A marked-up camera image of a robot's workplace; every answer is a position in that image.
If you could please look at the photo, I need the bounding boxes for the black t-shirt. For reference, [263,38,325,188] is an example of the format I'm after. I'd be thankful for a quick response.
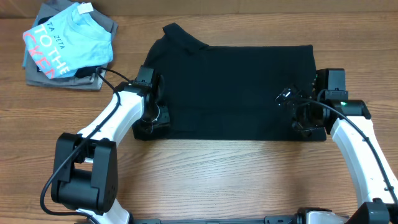
[132,23,316,141]

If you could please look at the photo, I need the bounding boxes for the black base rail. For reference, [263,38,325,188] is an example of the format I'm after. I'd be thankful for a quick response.
[133,215,297,224]

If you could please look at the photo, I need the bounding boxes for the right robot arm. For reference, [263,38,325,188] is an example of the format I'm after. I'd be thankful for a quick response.
[275,68,397,224]

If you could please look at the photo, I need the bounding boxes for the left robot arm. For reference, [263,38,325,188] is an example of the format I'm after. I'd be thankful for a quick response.
[40,66,170,223]

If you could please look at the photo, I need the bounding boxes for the folded light blue t-shirt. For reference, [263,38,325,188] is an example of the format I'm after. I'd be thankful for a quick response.
[22,2,113,79]

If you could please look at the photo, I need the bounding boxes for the folded grey t-shirt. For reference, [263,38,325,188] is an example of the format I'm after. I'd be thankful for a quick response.
[22,0,118,90]

